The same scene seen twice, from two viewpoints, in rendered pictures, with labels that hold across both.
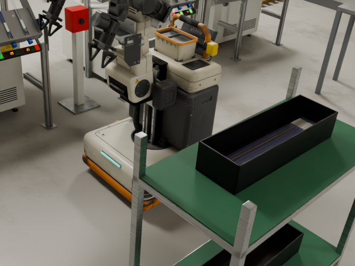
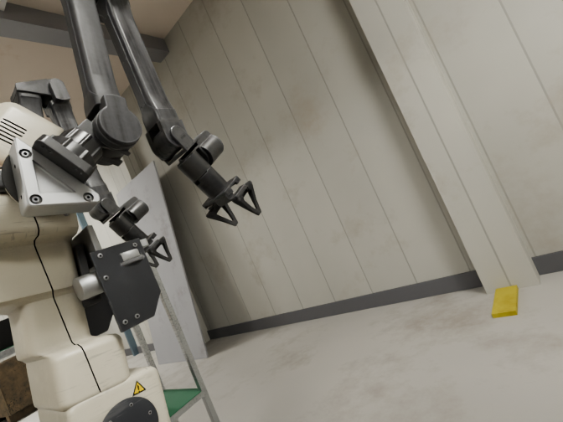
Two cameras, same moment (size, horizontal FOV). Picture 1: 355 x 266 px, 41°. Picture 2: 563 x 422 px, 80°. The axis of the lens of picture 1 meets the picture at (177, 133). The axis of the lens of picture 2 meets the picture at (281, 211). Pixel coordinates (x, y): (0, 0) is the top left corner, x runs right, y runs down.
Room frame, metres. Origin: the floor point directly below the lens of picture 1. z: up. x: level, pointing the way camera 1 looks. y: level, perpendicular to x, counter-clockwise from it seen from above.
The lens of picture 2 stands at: (3.05, 0.72, 0.94)
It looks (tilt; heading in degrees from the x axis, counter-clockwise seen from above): 3 degrees up; 176
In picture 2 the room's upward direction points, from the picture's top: 24 degrees counter-clockwise
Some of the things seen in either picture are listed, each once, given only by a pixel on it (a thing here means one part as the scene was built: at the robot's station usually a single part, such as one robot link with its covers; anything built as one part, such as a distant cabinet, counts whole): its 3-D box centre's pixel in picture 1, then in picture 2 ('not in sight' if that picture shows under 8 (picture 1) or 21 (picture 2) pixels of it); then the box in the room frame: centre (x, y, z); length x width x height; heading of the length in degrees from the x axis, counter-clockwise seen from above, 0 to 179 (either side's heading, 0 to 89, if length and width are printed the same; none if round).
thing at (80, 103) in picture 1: (77, 58); not in sight; (3.30, 0.80, 0.39); 0.24 x 0.24 x 0.78; 48
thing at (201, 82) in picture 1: (168, 89); not in sight; (2.57, 0.08, 0.59); 0.55 x 0.34 x 0.83; 46
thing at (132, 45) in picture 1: (118, 36); (97, 284); (2.29, 0.34, 0.99); 0.28 x 0.16 x 0.22; 46
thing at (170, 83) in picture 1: (142, 90); not in sight; (2.34, 0.21, 0.68); 0.28 x 0.27 x 0.25; 46
